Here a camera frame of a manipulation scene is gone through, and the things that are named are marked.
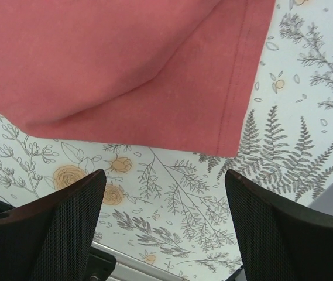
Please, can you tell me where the aluminium front frame rail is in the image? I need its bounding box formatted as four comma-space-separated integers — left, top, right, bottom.
92, 242, 187, 281

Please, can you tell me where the pink t shirt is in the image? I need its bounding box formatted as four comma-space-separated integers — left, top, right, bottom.
0, 0, 275, 157

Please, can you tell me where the floral patterned table mat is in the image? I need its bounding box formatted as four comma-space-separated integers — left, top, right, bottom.
0, 1, 333, 280

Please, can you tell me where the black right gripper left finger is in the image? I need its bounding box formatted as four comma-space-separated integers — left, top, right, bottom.
0, 169, 107, 280

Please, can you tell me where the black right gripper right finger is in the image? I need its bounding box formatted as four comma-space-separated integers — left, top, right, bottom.
225, 170, 333, 280

